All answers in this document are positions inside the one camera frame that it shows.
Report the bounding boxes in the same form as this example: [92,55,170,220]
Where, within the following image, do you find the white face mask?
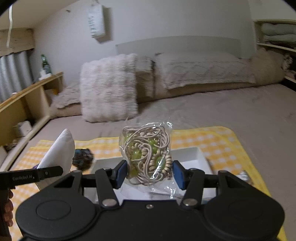
[36,128,76,190]

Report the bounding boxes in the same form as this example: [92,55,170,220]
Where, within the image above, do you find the blue brown crochet scrunchie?
[72,149,94,171]

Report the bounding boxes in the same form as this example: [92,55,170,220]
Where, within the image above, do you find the beige cord hair ties bag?
[119,121,178,200]

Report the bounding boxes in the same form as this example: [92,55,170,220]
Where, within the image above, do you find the person's left hand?
[3,190,14,227]

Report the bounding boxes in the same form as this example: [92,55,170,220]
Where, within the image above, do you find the white cardboard box tray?
[90,147,212,203]

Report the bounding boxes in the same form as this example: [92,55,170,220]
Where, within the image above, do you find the tissue box on shelf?
[13,120,32,138]

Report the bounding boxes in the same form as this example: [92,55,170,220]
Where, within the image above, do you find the white satin headband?
[236,170,253,186]

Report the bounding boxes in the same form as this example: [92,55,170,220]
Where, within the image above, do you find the wooden bedside shelf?
[1,72,63,171]

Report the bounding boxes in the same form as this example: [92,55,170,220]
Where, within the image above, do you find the beige quilted pillow left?
[50,56,154,119]

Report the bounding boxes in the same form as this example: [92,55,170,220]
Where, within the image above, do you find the beige quilted pillow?
[50,56,154,119]
[156,52,255,89]

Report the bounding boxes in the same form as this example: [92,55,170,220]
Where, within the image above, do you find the white fluffy pillow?
[80,54,138,123]

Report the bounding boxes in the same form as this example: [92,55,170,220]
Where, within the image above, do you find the green glass bottle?
[41,54,52,74]

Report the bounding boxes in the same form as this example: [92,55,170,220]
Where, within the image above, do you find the grey window curtain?
[0,51,34,102]

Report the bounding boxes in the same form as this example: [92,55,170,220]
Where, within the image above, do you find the beige quilted pillow right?
[156,52,255,89]

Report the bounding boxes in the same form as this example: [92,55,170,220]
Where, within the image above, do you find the beige scribbled curtain valance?
[0,28,35,57]

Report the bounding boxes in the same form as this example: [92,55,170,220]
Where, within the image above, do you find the beige rolled comforter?
[136,48,285,103]

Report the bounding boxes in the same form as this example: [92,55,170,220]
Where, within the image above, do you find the grey headboard panel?
[116,36,254,58]

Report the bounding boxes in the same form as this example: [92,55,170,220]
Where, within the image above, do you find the white hanging tote bag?
[88,1,105,39]

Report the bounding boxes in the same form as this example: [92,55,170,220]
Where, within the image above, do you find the folded towels on shelf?
[261,23,295,44]

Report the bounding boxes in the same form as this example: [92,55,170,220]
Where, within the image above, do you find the white hanging cord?
[5,4,14,49]

